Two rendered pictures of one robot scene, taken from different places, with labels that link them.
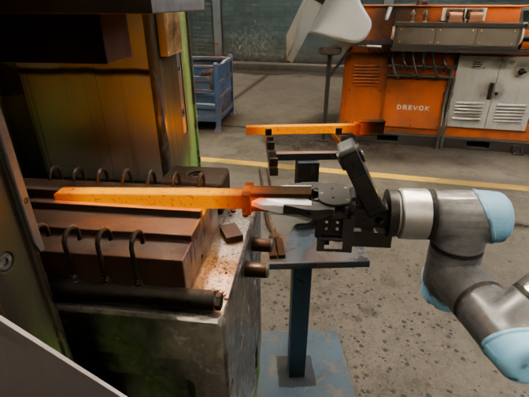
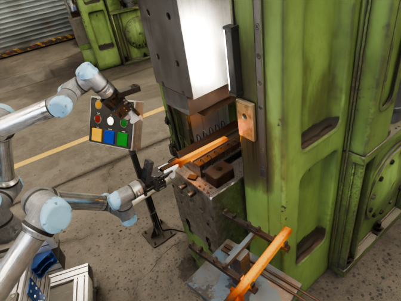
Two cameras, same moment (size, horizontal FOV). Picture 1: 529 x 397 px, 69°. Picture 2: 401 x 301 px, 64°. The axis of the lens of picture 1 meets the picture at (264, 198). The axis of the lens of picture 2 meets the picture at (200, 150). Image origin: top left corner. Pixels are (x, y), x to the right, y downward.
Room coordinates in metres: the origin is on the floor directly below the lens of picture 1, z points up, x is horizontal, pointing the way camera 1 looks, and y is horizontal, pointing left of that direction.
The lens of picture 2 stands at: (1.58, -0.68, 1.94)
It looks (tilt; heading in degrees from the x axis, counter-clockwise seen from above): 35 degrees down; 141
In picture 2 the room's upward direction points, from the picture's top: 10 degrees counter-clockwise
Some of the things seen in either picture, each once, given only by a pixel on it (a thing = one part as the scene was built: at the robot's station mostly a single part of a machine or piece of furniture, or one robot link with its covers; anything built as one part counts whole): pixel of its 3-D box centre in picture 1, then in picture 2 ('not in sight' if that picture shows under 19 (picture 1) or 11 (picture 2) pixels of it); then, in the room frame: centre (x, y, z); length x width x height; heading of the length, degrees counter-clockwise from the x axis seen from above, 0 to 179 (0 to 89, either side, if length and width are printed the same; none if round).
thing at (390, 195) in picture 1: (353, 216); (151, 181); (0.51, -0.13, 0.99); 0.12 x 0.08 x 0.09; 84
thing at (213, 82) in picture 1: (177, 90); not in sight; (4.58, 1.01, 0.36); 1.20 x 0.80 x 0.72; 82
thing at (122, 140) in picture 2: not in sight; (123, 139); (0.08, -0.01, 1.01); 0.07 x 0.05 x 0.07; 18
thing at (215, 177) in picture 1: (197, 189); (219, 174); (0.69, 0.13, 0.95); 0.12 x 0.08 x 0.06; 83
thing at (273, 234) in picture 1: (268, 203); (279, 280); (1.13, -0.02, 0.68); 0.60 x 0.04 x 0.01; 4
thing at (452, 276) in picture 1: (456, 278); (125, 212); (0.47, -0.29, 0.90); 0.11 x 0.08 x 0.11; 8
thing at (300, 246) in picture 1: (303, 225); (242, 283); (1.02, -0.12, 0.67); 0.40 x 0.30 x 0.02; 2
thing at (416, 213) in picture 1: (408, 212); (136, 189); (0.50, -0.21, 1.00); 0.08 x 0.05 x 0.08; 174
